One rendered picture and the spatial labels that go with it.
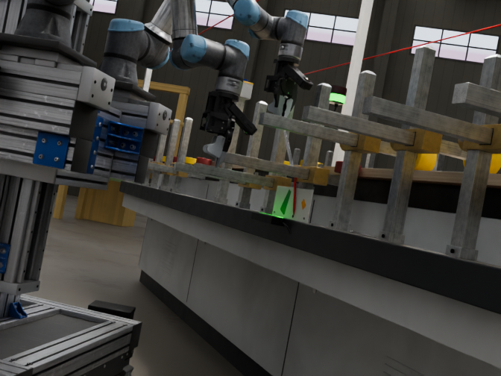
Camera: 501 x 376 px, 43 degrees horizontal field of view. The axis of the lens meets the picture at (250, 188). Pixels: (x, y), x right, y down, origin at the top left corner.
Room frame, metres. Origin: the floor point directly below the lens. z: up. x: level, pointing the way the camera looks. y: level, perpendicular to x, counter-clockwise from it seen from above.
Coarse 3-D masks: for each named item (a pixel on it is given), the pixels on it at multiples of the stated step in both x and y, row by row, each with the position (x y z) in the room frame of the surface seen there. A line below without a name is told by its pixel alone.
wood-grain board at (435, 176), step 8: (232, 168) 3.15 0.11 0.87; (240, 168) 3.00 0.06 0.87; (328, 168) 2.21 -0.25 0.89; (368, 168) 1.97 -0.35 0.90; (360, 176) 2.01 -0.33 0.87; (368, 176) 1.96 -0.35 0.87; (376, 176) 1.92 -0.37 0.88; (384, 176) 1.89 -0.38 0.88; (416, 176) 1.74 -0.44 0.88; (424, 176) 1.71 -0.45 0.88; (432, 176) 1.68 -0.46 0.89; (440, 176) 1.65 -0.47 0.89; (448, 176) 1.62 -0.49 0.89; (456, 176) 1.59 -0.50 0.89; (488, 176) 1.49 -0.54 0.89; (496, 176) 1.47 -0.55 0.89; (448, 184) 1.68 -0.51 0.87; (456, 184) 1.63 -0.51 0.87; (488, 184) 1.48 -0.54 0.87; (496, 184) 1.46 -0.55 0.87
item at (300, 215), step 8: (280, 192) 2.11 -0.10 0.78; (296, 192) 2.00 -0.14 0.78; (304, 192) 1.95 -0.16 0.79; (312, 192) 1.90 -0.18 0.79; (280, 200) 2.10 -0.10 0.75; (296, 200) 1.99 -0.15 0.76; (288, 208) 2.04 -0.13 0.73; (296, 208) 1.98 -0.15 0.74; (304, 208) 1.93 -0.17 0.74; (280, 216) 2.08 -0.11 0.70; (288, 216) 2.03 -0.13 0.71; (296, 216) 1.97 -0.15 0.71; (304, 216) 1.92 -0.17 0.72
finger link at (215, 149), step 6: (216, 138) 1.83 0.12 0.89; (222, 138) 1.83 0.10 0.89; (210, 144) 1.82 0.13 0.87; (216, 144) 1.82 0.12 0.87; (222, 144) 1.83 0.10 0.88; (210, 150) 1.82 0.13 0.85; (216, 150) 1.83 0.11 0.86; (216, 156) 1.83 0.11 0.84; (222, 156) 1.83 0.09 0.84; (222, 162) 1.85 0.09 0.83
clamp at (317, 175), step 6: (306, 168) 1.96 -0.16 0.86; (312, 168) 1.93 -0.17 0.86; (318, 168) 1.92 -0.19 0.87; (312, 174) 1.92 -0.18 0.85; (318, 174) 1.92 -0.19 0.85; (324, 174) 1.93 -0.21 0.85; (300, 180) 1.99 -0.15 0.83; (306, 180) 1.95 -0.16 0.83; (312, 180) 1.91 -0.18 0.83; (318, 180) 1.92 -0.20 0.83; (324, 180) 1.93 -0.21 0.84
